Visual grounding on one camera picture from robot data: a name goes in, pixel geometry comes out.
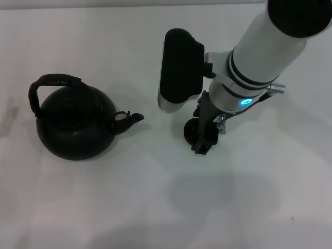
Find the black round teapot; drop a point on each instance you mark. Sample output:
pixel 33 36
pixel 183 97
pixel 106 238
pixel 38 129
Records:
pixel 75 129

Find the small black teacup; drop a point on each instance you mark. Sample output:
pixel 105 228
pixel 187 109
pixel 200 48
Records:
pixel 190 132

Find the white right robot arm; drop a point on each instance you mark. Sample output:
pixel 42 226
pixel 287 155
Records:
pixel 267 52

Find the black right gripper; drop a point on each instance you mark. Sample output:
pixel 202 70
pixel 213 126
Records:
pixel 205 114

